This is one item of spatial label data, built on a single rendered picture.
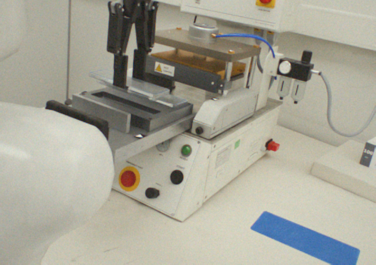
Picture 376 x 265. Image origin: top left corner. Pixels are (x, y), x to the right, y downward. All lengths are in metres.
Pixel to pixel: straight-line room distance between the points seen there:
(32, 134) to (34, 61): 2.17
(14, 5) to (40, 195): 0.15
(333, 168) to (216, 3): 0.59
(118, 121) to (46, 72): 1.78
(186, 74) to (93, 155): 0.71
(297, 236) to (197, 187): 0.25
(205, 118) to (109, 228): 0.32
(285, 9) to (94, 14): 1.43
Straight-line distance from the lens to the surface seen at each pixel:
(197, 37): 1.10
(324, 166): 1.30
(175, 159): 0.98
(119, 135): 0.82
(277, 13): 1.18
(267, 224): 1.03
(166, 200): 0.98
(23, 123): 0.38
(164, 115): 0.87
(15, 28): 0.35
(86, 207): 0.37
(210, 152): 0.96
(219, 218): 1.01
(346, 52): 1.56
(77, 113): 0.81
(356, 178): 1.28
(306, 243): 1.01
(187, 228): 0.96
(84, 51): 2.51
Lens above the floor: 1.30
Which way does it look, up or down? 21 degrees down
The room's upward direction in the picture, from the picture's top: 8 degrees clockwise
